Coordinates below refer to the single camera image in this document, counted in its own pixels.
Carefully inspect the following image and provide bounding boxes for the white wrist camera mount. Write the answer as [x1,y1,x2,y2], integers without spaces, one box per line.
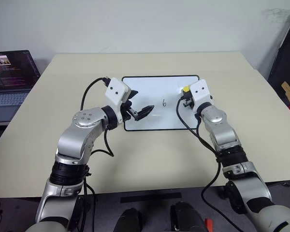
[104,77,131,123]
[188,79,213,114]

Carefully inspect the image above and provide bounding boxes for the open grey laptop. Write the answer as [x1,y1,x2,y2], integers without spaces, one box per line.
[0,50,42,127]

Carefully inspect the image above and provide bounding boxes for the orange plastic piece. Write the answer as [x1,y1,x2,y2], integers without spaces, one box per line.
[204,218,215,232]

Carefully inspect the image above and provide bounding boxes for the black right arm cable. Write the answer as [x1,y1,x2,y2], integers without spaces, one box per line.
[175,96,244,232]

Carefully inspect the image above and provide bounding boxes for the small dark rounded shape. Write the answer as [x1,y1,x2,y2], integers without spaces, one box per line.
[114,208,144,232]

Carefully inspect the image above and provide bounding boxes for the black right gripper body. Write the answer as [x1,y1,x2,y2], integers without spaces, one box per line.
[182,92,195,109]

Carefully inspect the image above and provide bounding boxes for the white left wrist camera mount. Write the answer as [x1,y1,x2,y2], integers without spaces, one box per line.
[104,77,131,123]

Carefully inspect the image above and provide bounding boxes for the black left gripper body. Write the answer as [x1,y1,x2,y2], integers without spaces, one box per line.
[120,100,138,121]

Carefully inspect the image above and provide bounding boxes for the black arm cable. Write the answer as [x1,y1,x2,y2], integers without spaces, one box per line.
[175,96,244,232]
[80,76,115,232]

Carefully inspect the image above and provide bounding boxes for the black tape strip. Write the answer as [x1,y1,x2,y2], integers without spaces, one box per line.
[120,191,183,203]

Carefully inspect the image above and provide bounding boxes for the large dark rounded shape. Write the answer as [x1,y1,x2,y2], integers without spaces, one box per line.
[170,201,209,232]

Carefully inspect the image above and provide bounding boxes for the black leaning panel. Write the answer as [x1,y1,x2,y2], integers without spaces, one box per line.
[267,11,290,114]

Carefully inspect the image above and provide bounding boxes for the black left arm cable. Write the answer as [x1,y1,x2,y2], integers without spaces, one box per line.
[80,76,115,232]

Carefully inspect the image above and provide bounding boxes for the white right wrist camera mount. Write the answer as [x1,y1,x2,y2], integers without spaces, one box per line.
[188,79,213,114]

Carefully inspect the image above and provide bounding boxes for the black-framed whiteboard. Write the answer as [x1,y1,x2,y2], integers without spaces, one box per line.
[121,74,200,132]

